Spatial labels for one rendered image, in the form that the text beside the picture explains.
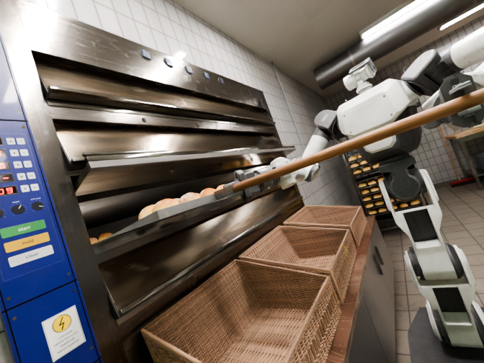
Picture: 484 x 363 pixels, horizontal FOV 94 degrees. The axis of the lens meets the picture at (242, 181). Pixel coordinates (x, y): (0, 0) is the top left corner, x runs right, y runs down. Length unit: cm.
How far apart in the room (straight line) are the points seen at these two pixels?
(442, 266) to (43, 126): 155
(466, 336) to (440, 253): 39
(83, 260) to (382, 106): 120
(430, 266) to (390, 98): 70
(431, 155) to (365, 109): 461
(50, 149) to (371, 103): 118
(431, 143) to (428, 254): 453
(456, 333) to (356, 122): 99
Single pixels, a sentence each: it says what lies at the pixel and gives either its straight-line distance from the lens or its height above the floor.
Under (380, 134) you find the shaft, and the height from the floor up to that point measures 119.
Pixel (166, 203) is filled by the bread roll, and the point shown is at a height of 122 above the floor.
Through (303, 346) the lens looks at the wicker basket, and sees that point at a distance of 82.
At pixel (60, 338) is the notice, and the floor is 97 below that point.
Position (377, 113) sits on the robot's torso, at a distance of 108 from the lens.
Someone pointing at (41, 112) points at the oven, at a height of 165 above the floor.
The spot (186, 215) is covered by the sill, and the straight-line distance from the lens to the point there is 113.
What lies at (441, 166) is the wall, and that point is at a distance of 569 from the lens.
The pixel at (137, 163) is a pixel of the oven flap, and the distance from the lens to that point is 89.
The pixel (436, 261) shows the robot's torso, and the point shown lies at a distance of 123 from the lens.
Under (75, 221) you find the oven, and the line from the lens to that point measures 92.
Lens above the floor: 117
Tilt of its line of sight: 3 degrees up
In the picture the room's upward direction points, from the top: 20 degrees counter-clockwise
